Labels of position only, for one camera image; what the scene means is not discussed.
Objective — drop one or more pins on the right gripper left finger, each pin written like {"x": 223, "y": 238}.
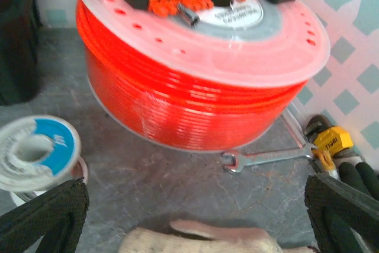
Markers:
{"x": 55, "y": 217}

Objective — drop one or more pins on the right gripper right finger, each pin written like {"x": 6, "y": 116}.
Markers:
{"x": 336, "y": 211}

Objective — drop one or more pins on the black rubber glove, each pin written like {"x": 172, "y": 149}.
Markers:
{"x": 360, "y": 177}

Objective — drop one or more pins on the silver open-end wrench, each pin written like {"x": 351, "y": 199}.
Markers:
{"x": 240, "y": 161}

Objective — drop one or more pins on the red filament spool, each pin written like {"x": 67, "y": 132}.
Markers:
{"x": 215, "y": 86}

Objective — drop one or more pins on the black tool box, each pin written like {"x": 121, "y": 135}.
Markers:
{"x": 19, "y": 40}

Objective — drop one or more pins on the solder wire spool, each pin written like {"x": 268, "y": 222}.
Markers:
{"x": 37, "y": 154}

